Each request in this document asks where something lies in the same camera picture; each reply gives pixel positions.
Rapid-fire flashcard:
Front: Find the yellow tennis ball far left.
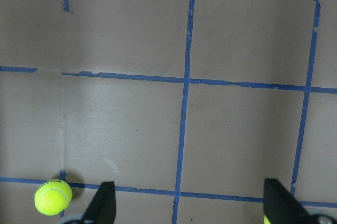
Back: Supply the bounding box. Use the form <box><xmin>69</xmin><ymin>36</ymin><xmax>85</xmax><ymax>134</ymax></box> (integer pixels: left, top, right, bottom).
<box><xmin>34</xmin><ymin>179</ymin><xmax>73</xmax><ymax>216</ymax></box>

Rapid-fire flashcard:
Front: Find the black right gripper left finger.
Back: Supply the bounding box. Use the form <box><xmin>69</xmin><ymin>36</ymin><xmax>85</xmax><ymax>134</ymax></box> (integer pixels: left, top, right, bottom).
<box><xmin>82</xmin><ymin>181</ymin><xmax>116</xmax><ymax>224</ymax></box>

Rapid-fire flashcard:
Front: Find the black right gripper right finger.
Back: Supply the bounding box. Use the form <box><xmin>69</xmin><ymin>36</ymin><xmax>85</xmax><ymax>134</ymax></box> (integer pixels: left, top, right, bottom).
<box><xmin>263</xmin><ymin>178</ymin><xmax>310</xmax><ymax>224</ymax></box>

